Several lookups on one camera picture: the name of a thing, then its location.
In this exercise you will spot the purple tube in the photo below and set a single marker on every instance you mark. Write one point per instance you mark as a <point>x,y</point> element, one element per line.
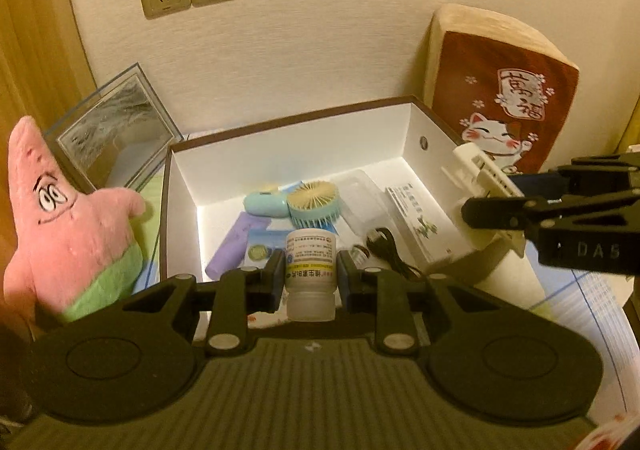
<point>230,250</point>

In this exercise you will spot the brown cardboard box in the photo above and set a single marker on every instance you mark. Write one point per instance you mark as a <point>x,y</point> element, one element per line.
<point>300,150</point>

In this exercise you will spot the clear plastic case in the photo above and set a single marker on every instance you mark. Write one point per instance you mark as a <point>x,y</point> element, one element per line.
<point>362,200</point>

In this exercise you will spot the mint handheld fan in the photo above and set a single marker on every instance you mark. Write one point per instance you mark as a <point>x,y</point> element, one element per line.
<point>312,205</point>

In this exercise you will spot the small white pill bottle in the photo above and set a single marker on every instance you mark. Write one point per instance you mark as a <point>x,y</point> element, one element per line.
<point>310,270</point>

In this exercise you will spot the red white patterned cloth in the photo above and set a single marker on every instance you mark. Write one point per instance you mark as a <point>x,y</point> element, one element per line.
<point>610,435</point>

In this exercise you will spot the pink starfish plush toy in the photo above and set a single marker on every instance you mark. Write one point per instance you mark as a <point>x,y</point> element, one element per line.
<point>75,230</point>

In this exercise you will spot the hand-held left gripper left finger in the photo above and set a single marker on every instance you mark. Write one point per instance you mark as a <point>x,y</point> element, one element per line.
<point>277,277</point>

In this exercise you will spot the white brush head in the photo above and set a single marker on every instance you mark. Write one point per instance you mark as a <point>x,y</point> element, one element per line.
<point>482,165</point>

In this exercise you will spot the long white printed carton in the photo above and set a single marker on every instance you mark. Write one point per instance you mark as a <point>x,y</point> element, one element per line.
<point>415,220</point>

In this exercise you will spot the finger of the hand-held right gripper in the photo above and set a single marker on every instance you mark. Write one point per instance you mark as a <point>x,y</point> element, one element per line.
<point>495,215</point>
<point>545,182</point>

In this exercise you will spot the mint oval device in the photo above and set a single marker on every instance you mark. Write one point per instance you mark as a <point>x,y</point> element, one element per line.
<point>265,202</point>

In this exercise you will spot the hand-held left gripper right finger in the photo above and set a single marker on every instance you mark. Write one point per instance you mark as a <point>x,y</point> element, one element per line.
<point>346,277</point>

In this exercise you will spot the cat print cushion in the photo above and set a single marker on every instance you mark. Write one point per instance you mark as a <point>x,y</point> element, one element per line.
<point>500,60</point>

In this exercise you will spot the glass picture frame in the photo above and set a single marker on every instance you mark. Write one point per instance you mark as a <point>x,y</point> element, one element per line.
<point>115,125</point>

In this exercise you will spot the wooden wall panel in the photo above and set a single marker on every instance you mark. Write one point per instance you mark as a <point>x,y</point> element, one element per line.
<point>30,30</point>

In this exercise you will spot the blue tube with white cap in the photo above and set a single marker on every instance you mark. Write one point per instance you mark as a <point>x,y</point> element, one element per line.
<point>260,252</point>

